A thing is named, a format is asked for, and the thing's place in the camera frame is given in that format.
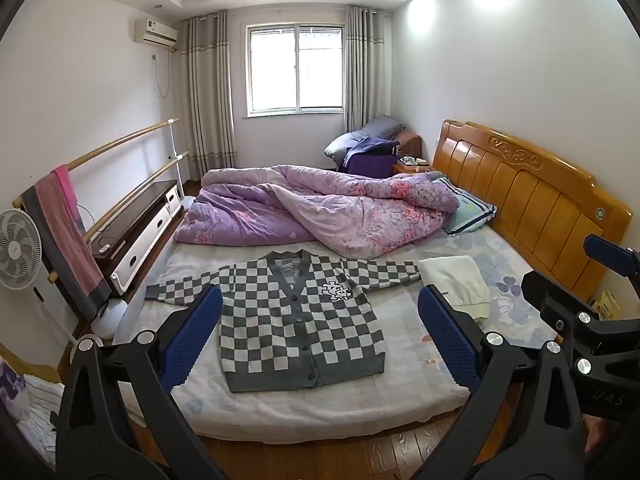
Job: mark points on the brown chair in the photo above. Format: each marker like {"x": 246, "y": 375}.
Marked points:
{"x": 411, "y": 142}

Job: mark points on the wooden nightstand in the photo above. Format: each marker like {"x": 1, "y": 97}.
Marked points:
{"x": 412, "y": 167}

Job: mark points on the purple floral quilt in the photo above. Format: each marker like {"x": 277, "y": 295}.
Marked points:
{"x": 325, "y": 200}

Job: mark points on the wooden barre rail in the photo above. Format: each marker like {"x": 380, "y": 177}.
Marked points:
{"x": 120, "y": 140}
{"x": 145, "y": 180}

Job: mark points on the white purple cloth pile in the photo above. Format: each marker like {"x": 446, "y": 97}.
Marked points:
{"x": 35, "y": 410}

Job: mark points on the window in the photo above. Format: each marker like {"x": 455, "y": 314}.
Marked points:
{"x": 272, "y": 67}

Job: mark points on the grey white checkered cardigan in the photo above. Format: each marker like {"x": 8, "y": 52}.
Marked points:
{"x": 300, "y": 330}

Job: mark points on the grey beige curtain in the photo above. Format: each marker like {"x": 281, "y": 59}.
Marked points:
{"x": 365, "y": 70}
{"x": 207, "y": 100}

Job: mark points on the light blue pillow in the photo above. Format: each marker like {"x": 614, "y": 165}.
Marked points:
{"x": 470, "y": 210}

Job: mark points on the grey pillow pile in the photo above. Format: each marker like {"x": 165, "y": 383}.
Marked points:
{"x": 370, "y": 130}

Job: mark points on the dark purple blanket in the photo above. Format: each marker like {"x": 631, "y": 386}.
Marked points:
{"x": 370, "y": 160}

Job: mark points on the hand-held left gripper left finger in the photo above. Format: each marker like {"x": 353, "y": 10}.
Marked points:
{"x": 192, "y": 330}

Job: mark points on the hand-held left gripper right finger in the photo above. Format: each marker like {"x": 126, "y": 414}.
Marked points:
{"x": 450, "y": 335}

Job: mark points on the white air conditioner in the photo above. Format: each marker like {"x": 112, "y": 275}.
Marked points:
{"x": 156, "y": 32}

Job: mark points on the white standing fan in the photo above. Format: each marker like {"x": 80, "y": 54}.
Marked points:
{"x": 15, "y": 250}

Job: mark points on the dark cabinet with white drawers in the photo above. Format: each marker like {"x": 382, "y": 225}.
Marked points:
{"x": 145, "y": 235}

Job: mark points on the wooden headboard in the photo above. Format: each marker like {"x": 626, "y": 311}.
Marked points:
{"x": 525, "y": 195}

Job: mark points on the pink grey striped towel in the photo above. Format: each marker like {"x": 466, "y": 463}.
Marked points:
{"x": 65, "y": 240}

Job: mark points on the folded white garment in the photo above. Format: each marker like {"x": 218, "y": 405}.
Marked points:
{"x": 455, "y": 277}

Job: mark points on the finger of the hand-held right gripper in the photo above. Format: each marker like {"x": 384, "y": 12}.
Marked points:
{"x": 612, "y": 257}
{"x": 565, "y": 320}

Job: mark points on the bed with floral sheet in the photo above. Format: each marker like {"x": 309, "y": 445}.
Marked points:
{"x": 280, "y": 410}

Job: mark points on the yellow packet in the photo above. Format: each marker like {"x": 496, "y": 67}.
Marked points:
{"x": 606, "y": 305}

